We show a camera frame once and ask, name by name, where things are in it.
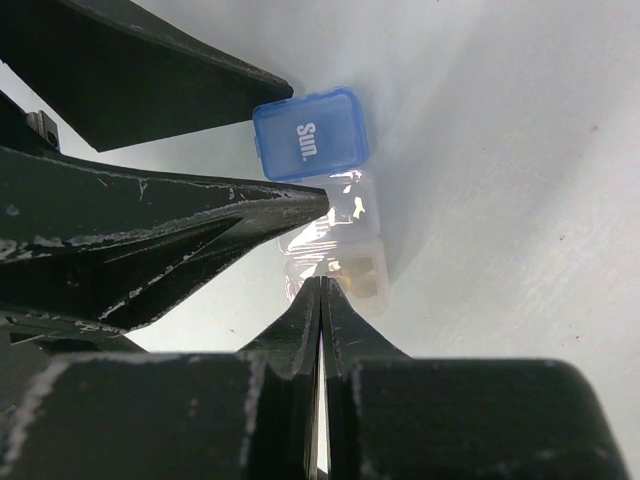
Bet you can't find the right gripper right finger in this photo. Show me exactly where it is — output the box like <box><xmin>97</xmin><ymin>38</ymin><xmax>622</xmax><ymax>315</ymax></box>
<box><xmin>320</xmin><ymin>278</ymin><xmax>629</xmax><ymax>479</ymax></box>

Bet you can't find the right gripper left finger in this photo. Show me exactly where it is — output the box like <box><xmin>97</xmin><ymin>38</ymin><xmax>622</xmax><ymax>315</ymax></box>
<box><xmin>1</xmin><ymin>279</ymin><xmax>320</xmax><ymax>479</ymax></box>

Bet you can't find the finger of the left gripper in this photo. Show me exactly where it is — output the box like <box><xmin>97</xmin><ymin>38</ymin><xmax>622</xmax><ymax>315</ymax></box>
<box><xmin>1</xmin><ymin>1</ymin><xmax>293</xmax><ymax>152</ymax></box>
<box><xmin>1</xmin><ymin>148</ymin><xmax>329</xmax><ymax>333</ymax></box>

